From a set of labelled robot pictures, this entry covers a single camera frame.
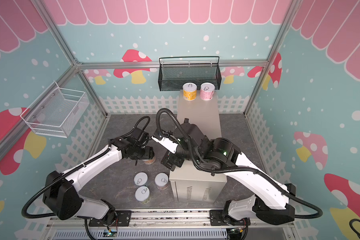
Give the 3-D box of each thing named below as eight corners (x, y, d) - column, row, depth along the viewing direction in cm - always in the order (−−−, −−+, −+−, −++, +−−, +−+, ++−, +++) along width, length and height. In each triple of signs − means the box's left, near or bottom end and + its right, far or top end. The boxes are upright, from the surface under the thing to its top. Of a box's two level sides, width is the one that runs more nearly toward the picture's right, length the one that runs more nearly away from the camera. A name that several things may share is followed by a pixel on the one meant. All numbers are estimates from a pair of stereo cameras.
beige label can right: (155, 189, 85) (153, 186, 80) (157, 177, 90) (155, 172, 85) (168, 189, 85) (167, 186, 80) (169, 177, 90) (168, 172, 85)
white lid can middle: (135, 188, 86) (132, 184, 81) (137, 176, 90) (135, 171, 85) (148, 188, 86) (146, 184, 81) (150, 176, 90) (148, 171, 85)
